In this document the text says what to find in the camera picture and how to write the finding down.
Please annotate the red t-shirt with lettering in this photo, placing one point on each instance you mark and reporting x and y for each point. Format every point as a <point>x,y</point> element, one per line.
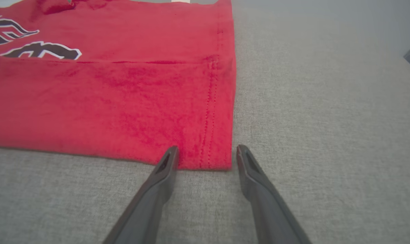
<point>106,101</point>

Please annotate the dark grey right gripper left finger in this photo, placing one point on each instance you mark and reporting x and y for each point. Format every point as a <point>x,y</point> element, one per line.
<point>147,203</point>

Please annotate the grey fabric sofa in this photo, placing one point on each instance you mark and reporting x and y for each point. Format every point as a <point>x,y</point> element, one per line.
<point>327,152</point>

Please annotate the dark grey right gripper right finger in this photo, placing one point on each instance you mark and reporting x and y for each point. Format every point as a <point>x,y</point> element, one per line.
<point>269,210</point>

